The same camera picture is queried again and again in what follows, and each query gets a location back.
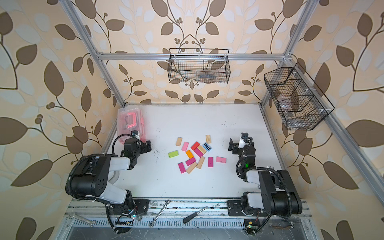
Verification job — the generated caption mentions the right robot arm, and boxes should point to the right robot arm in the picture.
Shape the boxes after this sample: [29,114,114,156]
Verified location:
[228,133,303,235]

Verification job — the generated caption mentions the small natural wood block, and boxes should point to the small natural wood block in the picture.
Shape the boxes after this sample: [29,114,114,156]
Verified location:
[198,145,207,154]

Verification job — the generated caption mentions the magenta block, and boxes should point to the magenta block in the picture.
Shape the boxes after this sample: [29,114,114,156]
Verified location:
[186,158,196,166]
[194,148,204,158]
[208,157,214,168]
[178,162,186,174]

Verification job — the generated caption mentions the silver wrench on rail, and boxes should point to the silver wrench on rail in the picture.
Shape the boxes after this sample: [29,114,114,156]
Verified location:
[149,200,171,228]

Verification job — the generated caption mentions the right black wire basket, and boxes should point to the right black wire basket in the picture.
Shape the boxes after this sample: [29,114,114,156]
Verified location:
[264,63,335,131]

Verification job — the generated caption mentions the silver wrench bottom left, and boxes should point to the silver wrench bottom left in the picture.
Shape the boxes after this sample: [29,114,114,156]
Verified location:
[69,212,96,228]

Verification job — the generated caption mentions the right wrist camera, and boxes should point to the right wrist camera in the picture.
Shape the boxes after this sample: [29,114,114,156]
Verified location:
[238,133,249,149]

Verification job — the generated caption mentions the red block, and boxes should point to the red block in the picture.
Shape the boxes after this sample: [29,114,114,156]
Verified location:
[191,142,200,151]

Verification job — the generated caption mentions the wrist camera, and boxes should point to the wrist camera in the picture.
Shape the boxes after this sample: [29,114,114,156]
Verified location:
[238,133,249,149]
[131,130,141,140]

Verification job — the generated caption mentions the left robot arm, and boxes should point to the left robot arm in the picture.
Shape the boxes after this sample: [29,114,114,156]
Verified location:
[66,134,152,235]

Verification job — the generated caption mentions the natural wood block upright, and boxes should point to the natural wood block upright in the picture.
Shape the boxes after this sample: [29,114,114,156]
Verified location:
[197,156,205,169]

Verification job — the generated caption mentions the black handled screwdriver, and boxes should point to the black handled screwdriver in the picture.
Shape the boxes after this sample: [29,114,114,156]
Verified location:
[183,206,209,224]

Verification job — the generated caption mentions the pink plastic storage box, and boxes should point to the pink plastic storage box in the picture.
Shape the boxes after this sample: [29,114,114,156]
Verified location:
[117,108,147,142]

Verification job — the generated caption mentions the back black wire basket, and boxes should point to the back black wire basket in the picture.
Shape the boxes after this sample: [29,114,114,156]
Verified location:
[167,48,231,84]

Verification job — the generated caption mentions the blue striped block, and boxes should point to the blue striped block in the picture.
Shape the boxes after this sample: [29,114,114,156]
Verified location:
[203,143,212,152]

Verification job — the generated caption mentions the light pink block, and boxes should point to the light pink block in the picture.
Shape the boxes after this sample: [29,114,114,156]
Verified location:
[182,142,189,152]
[216,157,227,164]

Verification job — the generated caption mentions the orange block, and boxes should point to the orange block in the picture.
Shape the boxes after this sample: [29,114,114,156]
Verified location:
[186,150,194,159]

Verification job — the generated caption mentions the green block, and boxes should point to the green block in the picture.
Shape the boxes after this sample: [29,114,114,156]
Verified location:
[168,151,179,158]

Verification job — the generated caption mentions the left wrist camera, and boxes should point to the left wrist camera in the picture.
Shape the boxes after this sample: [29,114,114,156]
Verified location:
[131,130,141,140]

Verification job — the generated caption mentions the black wire basket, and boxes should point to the black wire basket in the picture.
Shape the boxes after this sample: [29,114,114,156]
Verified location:
[167,48,231,84]
[264,63,335,131]

